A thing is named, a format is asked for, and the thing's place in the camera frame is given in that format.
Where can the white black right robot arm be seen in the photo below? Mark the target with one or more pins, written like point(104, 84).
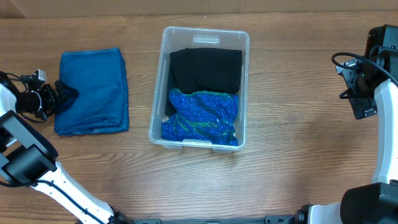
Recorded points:
point(376, 201)

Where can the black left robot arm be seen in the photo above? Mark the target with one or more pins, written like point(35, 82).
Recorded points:
point(34, 165)

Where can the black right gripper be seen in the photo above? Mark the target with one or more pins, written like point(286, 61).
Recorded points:
point(359, 103)

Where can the black cloth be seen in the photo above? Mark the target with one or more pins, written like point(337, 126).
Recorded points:
point(208, 69)

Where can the clear plastic storage bin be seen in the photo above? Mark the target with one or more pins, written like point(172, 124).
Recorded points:
point(177, 38)

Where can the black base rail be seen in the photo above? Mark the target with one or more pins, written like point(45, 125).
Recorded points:
point(268, 219)

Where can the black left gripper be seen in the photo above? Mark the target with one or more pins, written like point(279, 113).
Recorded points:
point(56, 104)

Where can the blue sparkly cloth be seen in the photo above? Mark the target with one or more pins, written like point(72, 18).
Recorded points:
point(202, 115)

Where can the blue denim jeans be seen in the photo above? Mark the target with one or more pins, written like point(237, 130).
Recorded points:
point(102, 104)

